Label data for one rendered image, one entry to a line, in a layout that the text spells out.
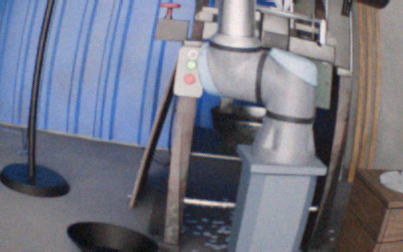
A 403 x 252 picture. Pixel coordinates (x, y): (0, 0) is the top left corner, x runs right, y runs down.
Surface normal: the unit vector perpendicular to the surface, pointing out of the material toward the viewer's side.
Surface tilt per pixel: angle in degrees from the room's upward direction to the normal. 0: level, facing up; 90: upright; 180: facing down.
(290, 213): 90
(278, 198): 90
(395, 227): 90
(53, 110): 90
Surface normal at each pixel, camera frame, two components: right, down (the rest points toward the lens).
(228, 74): -0.35, 0.30
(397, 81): -0.01, 0.18
